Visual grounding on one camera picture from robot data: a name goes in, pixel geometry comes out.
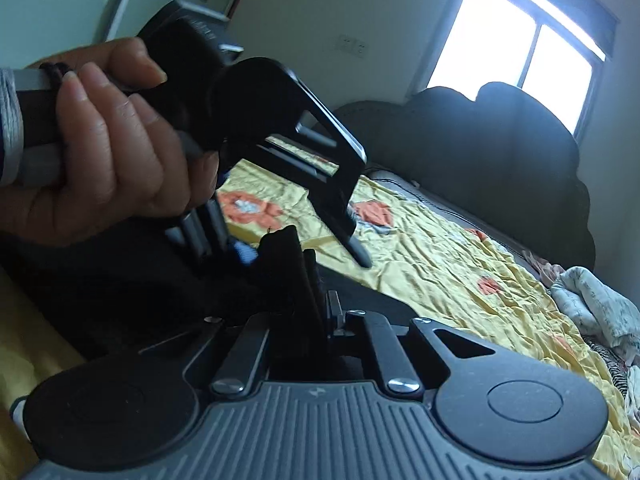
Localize light floral crumpled cloth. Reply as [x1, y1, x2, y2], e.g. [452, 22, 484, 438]
[550, 266, 640, 356]

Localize yellow floral blanket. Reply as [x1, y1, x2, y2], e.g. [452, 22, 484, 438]
[0, 157, 640, 480]

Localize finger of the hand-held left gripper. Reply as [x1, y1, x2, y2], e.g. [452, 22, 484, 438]
[164, 199, 259, 277]
[222, 59, 374, 269]

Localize pink crumpled cloth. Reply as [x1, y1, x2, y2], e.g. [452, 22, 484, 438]
[522, 247, 566, 286]

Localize striped cloth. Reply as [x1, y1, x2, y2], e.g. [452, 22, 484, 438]
[585, 342, 640, 411]

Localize person's left hand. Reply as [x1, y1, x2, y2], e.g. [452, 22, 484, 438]
[0, 36, 222, 247]

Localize black wrist cord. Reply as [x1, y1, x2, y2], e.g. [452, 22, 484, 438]
[37, 61, 69, 92]

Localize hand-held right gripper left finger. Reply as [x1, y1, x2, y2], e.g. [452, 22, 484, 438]
[135, 311, 274, 395]

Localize window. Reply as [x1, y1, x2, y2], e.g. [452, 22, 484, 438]
[427, 0, 617, 135]

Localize dark grey padded headboard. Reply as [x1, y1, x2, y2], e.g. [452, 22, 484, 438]
[332, 81, 598, 273]

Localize black pants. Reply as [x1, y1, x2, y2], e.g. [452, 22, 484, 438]
[0, 222, 408, 383]

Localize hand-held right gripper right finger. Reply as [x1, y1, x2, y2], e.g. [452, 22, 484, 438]
[299, 251, 497, 394]

